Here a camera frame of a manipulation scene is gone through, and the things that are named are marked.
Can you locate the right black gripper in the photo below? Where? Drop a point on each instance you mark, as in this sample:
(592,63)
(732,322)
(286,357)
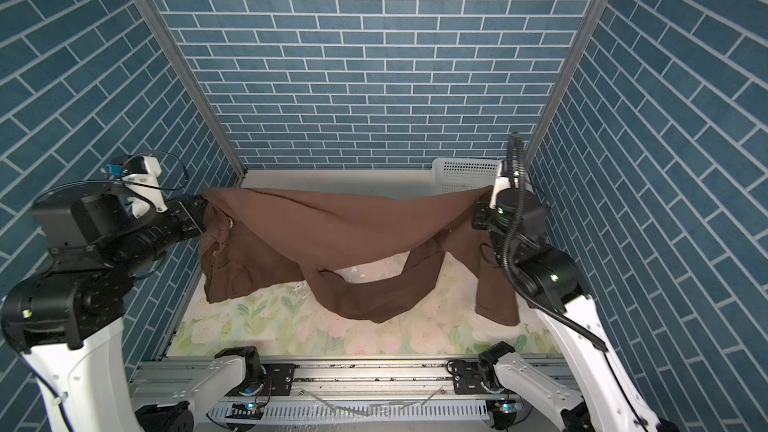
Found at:
(479,209)

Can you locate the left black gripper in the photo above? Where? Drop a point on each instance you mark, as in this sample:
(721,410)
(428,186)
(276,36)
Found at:
(191,218)

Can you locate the white plastic laundry basket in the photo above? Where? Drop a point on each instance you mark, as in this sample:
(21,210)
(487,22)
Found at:
(451,175)

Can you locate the brown trousers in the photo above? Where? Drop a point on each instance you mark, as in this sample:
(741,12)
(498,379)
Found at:
(363,257)

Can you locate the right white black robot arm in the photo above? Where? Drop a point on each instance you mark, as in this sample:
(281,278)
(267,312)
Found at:
(548,280)

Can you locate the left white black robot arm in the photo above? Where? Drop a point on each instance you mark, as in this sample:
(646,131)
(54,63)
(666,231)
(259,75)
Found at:
(65,322)

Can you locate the right green circuit board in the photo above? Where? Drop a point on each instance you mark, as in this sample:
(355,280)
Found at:
(506,407)

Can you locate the green circuit board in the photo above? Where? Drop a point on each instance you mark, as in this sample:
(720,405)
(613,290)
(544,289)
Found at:
(506,407)
(246,411)

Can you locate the left green circuit board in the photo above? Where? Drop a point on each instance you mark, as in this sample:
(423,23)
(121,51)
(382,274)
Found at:
(246,411)

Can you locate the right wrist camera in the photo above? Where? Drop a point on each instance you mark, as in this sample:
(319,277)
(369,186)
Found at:
(501,184)

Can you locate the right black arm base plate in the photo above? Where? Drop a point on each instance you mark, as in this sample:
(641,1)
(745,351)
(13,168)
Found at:
(470,377)

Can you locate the aluminium front rail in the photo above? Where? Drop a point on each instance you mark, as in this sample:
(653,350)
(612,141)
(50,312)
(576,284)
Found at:
(399,380)

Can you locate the left aluminium corner post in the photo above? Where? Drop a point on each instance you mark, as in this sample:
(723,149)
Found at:
(170,48)

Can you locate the aluminium corner post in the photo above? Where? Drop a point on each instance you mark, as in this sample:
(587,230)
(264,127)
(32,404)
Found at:
(170,48)
(591,18)

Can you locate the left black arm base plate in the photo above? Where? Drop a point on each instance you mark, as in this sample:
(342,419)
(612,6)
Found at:
(278,379)

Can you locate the white slotted cable duct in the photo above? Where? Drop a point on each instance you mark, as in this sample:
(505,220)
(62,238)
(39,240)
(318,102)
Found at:
(317,413)

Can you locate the right aluminium corner post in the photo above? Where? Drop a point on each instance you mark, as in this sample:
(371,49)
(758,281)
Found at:
(591,18)

